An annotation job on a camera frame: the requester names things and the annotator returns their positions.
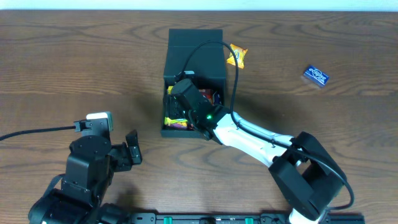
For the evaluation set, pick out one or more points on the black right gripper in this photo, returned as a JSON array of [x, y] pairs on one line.
[[171, 106]]

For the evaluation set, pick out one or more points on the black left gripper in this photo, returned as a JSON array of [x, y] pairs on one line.
[[125, 153]]

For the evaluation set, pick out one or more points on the yellow green Pretz box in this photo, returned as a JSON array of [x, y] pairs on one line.
[[176, 123]]

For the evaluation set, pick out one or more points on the red Hello Panda box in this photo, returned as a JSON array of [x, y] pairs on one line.
[[208, 94]]

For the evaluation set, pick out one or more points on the black gift box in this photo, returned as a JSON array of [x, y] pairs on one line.
[[207, 62]]

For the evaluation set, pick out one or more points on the small orange candy packet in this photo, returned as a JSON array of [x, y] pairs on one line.
[[237, 55]]

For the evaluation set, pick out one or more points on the blue Eclipse mint box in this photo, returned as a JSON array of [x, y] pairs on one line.
[[315, 75]]

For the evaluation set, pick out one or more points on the yellow orange snack packet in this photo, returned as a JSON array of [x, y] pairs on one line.
[[169, 90]]

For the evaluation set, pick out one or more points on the dark blue chocolate bar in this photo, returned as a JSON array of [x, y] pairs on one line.
[[216, 99]]

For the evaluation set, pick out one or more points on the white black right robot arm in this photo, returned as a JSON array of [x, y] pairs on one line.
[[305, 173]]

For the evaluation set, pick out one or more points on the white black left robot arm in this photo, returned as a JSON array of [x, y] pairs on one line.
[[76, 196]]

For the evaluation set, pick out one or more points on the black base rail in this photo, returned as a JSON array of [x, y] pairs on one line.
[[264, 218]]

